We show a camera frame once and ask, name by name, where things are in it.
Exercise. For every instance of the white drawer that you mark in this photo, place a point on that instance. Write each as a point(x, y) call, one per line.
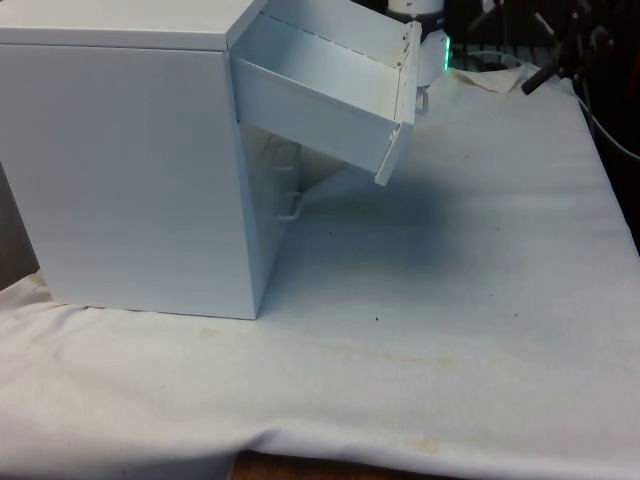
point(320, 95)

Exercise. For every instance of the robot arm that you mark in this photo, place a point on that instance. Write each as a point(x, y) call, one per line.
point(430, 45)

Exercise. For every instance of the white chest of drawers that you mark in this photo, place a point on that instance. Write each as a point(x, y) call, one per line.
point(125, 165)

